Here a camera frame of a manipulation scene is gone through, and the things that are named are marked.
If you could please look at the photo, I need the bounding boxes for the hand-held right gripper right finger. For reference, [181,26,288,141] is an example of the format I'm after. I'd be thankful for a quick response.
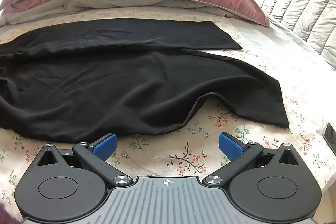
[205,132,301,185]

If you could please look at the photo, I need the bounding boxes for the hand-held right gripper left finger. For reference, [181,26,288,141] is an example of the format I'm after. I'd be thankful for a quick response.
[35,133,133,186]

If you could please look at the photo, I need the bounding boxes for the black pants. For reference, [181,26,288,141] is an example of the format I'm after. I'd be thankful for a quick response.
[0,17,290,143]

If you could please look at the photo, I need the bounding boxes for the black rectangular device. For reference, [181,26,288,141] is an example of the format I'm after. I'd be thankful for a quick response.
[322,122,336,155]

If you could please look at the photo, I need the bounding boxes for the pale grey bed sheet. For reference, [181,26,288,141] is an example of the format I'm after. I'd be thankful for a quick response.
[228,11,336,98]

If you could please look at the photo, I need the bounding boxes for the person's maroon garment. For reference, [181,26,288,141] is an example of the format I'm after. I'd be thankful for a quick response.
[0,203,19,224]

